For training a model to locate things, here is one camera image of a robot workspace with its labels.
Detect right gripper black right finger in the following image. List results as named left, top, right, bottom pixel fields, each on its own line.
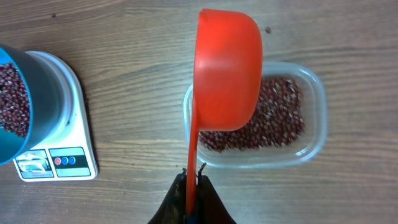
left=196, top=162, right=236, bottom=224

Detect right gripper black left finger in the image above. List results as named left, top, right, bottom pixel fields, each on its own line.
left=148, top=168, right=187, bottom=224

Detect orange measuring scoop blue handle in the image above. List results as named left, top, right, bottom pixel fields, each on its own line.
left=185, top=9, right=262, bottom=215

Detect white digital kitchen scale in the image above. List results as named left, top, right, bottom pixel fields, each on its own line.
left=14, top=51, right=98, bottom=182

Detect blue metal bowl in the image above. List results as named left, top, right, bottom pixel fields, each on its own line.
left=1, top=44, right=63, bottom=165

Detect red beans in bowl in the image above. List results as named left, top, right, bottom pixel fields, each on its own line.
left=1, top=62, right=30, bottom=138

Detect clear plastic bean container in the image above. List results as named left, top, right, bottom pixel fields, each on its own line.
left=197, top=62, right=328, bottom=169

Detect red beans in container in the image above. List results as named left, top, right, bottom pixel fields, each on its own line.
left=198, top=77, right=305, bottom=152

